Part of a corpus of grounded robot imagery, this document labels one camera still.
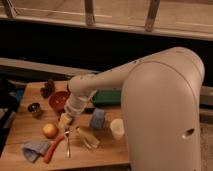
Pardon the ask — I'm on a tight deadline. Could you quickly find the silver fork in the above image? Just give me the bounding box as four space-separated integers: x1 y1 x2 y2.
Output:
65 130 71 158

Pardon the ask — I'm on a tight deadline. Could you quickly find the yellow banana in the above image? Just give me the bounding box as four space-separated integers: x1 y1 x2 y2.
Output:
76 126 100 150

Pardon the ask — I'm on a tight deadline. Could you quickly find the red bowl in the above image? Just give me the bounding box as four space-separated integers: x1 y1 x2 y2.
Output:
49 91 70 113

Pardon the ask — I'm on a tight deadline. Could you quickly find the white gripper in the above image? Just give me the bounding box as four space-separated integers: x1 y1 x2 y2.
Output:
58 94 88 130

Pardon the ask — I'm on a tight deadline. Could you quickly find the blue grey cloth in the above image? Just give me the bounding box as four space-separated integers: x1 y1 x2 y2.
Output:
22 140 51 163

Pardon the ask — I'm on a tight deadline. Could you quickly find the wooden board table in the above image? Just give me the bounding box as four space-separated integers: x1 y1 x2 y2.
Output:
0 82 130 171

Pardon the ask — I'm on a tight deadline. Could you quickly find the dark grape bunch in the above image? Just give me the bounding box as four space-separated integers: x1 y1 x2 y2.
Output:
40 79 55 98

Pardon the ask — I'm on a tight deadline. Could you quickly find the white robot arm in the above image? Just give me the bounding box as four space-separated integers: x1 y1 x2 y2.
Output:
64 47 205 171

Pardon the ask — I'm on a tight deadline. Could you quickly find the blue sponge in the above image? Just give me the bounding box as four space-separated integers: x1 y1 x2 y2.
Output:
90 108 105 129

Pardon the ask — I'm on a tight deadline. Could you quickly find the red yellow apple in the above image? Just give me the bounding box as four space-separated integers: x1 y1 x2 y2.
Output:
42 123 58 139

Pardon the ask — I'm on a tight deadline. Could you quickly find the small metal cup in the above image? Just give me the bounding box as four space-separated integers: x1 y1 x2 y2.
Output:
28 103 41 117

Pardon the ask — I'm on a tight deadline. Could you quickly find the white plastic cup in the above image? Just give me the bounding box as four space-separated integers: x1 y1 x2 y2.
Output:
110 118 125 140

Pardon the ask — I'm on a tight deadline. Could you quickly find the green plastic tray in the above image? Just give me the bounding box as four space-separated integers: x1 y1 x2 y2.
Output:
92 90 121 106

